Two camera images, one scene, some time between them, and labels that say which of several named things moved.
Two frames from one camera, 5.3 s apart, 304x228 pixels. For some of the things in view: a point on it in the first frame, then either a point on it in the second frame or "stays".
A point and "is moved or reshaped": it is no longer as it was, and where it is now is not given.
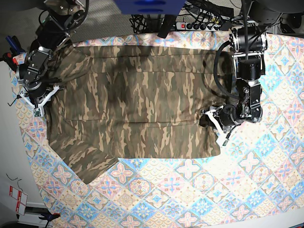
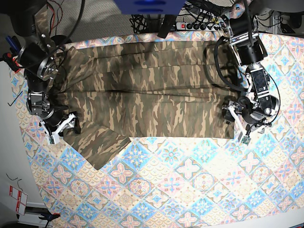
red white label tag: (21, 199) stays
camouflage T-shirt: (113, 101) is moved or reshaped
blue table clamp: (14, 44) stays
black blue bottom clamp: (49, 216) stays
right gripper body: (38, 89) → (53, 121)
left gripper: (228, 115) → (244, 104)
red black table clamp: (11, 61) stays
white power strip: (185, 26) stays
